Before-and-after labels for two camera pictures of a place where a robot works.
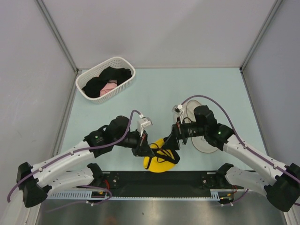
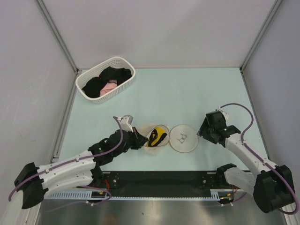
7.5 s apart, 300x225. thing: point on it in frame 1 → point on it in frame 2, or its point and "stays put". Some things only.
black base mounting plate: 161,183 stays put
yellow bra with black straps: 163,160 → 156,135
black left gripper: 143,149 → 138,139
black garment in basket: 93,86 stays put
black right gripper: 172,143 → 202,131
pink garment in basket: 111,84 stays put
